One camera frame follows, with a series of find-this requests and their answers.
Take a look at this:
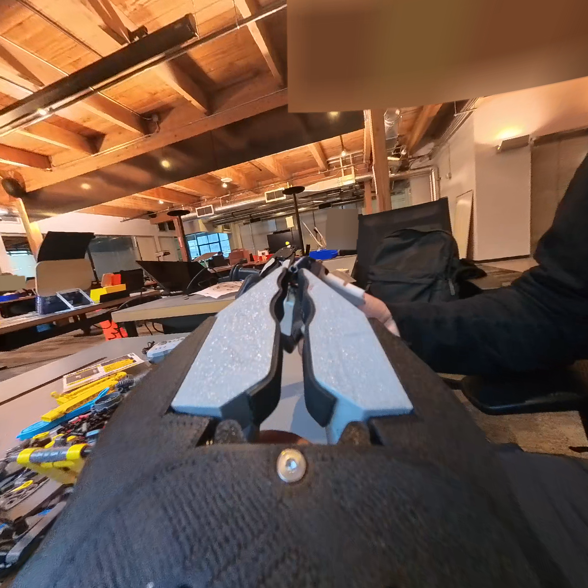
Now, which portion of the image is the wooden support post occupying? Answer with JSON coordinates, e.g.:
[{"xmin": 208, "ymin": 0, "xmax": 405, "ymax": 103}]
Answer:
[{"xmin": 369, "ymin": 109, "xmax": 392, "ymax": 213}]

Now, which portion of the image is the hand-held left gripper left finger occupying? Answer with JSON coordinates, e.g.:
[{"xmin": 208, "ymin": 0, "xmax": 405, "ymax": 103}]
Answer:
[{"xmin": 171, "ymin": 266, "xmax": 289, "ymax": 437}]

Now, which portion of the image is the black computer monitor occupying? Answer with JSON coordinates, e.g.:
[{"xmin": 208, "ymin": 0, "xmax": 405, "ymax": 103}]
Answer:
[{"xmin": 266, "ymin": 232, "xmax": 303, "ymax": 254}]

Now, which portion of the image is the clear plastic case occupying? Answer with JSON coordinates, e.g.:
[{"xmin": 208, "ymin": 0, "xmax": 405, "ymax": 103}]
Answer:
[{"xmin": 55, "ymin": 288, "xmax": 95, "ymax": 309}]

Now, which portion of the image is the black handle device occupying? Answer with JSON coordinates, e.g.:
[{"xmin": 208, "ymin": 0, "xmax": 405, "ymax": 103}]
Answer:
[{"xmin": 229, "ymin": 262, "xmax": 262, "ymax": 283}]

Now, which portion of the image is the white paper sheet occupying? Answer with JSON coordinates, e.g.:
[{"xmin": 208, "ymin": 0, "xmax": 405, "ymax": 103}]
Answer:
[{"xmin": 192, "ymin": 281, "xmax": 245, "ymax": 301}]

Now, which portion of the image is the grey desk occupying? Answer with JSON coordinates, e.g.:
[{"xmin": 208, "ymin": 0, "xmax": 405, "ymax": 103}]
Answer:
[{"xmin": 0, "ymin": 332, "xmax": 191, "ymax": 460}]

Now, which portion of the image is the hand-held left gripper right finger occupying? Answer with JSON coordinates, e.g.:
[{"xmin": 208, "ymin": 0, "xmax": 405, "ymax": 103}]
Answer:
[{"xmin": 296, "ymin": 268, "xmax": 414, "ymax": 444}]

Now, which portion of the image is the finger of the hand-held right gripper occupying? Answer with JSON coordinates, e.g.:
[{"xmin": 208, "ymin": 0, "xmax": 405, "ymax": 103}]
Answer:
[{"xmin": 281, "ymin": 294, "xmax": 297, "ymax": 338}]

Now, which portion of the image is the black mesh chair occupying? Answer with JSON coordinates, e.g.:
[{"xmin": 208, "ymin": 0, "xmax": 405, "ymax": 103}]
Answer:
[{"xmin": 353, "ymin": 197, "xmax": 454, "ymax": 290}]

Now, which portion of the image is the black ceiling rail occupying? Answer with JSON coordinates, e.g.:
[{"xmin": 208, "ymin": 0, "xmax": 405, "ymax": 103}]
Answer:
[{"xmin": 0, "ymin": 13, "xmax": 200, "ymax": 134}]

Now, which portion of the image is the yellow black toy vehicle model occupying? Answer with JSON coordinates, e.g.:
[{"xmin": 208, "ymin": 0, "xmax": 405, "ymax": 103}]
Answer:
[{"xmin": 0, "ymin": 432, "xmax": 95, "ymax": 572}]

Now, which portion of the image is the black backpack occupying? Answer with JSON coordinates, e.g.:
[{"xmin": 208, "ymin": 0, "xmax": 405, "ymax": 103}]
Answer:
[{"xmin": 365, "ymin": 228, "xmax": 488, "ymax": 305}]

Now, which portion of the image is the long grey table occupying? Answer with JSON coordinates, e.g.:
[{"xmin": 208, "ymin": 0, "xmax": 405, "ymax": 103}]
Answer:
[{"xmin": 111, "ymin": 292, "xmax": 242, "ymax": 336}]

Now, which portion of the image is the black folding panel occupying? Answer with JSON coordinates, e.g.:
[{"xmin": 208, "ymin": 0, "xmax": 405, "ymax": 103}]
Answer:
[{"xmin": 136, "ymin": 259, "xmax": 217, "ymax": 295}]

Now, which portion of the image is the grey toy battery box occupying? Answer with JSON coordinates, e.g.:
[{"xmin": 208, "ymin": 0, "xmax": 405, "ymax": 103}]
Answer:
[{"xmin": 146, "ymin": 337, "xmax": 185, "ymax": 364}]

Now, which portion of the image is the yellow box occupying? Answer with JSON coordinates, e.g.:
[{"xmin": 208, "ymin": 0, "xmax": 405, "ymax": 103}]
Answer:
[{"xmin": 89, "ymin": 283, "xmax": 127, "ymax": 303}]

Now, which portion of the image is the white leaning board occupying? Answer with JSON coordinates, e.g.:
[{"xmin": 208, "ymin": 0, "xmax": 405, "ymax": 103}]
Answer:
[{"xmin": 452, "ymin": 190, "xmax": 474, "ymax": 261}]

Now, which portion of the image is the wooden work table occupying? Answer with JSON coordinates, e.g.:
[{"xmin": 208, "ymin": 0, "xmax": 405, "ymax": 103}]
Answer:
[{"xmin": 0, "ymin": 289, "xmax": 162, "ymax": 338}]

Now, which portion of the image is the pile of small toy connectors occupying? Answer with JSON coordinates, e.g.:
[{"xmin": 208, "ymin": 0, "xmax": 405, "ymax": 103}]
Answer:
[{"xmin": 28, "ymin": 409, "xmax": 111, "ymax": 448}]

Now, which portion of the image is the instruction booklet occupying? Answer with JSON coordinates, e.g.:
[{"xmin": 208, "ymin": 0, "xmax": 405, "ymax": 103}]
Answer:
[{"xmin": 62, "ymin": 352, "xmax": 149, "ymax": 390}]

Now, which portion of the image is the light blue toy piece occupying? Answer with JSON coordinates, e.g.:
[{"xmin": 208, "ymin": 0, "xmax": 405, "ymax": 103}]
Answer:
[{"xmin": 17, "ymin": 388, "xmax": 111, "ymax": 443}]

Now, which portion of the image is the person's right hand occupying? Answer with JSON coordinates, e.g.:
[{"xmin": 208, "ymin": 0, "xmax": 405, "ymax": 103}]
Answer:
[{"xmin": 362, "ymin": 293, "xmax": 401, "ymax": 338}]

